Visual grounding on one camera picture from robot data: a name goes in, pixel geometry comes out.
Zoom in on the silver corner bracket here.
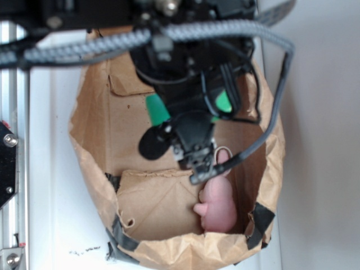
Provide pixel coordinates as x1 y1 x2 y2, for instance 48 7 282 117
1 247 24 270

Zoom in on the black octagonal mounting plate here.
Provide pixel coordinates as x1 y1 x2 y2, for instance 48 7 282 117
0 121 18 209

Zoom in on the brown paper bag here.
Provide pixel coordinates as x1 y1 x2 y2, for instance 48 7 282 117
69 54 285 269

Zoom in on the pink rubber pig toy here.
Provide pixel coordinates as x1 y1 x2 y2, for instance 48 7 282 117
192 148 237 233

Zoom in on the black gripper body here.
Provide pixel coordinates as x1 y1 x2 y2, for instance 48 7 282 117
130 35 253 183

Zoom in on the aluminium frame rail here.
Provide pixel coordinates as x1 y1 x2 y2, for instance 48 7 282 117
0 19 30 270

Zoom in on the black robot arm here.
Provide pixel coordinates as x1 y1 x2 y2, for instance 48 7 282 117
1 1 256 184

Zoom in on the grey braided cable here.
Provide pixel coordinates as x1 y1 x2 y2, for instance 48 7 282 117
0 19 295 185

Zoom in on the green block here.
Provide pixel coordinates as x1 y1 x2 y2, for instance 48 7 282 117
145 90 232 126

